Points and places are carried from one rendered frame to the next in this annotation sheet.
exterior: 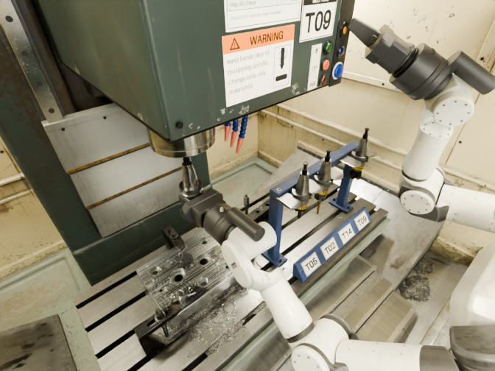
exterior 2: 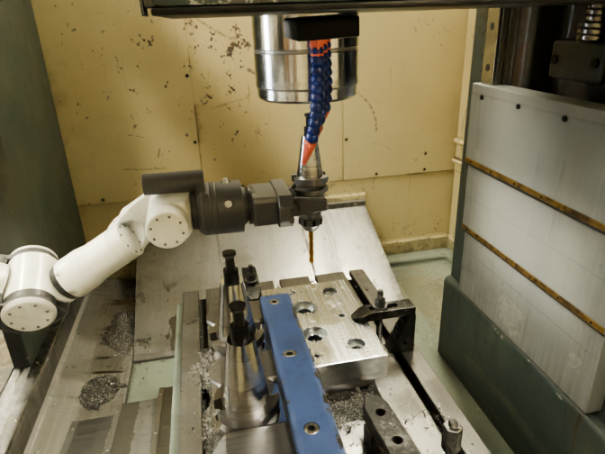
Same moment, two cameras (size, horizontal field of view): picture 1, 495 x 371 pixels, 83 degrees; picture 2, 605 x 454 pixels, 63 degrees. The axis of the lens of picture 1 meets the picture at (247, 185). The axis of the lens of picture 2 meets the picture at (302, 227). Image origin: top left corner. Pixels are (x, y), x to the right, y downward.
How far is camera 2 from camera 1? 115 cm
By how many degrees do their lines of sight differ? 97
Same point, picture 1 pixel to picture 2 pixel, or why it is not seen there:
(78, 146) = (483, 131)
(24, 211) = not seen: hidden behind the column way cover
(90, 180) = (478, 192)
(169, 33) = not seen: outside the picture
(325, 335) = (27, 267)
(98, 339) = (293, 281)
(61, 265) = not seen: hidden behind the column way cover
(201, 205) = (264, 186)
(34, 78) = (492, 17)
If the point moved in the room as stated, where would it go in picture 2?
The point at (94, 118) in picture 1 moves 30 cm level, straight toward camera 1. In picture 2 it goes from (510, 100) to (356, 105)
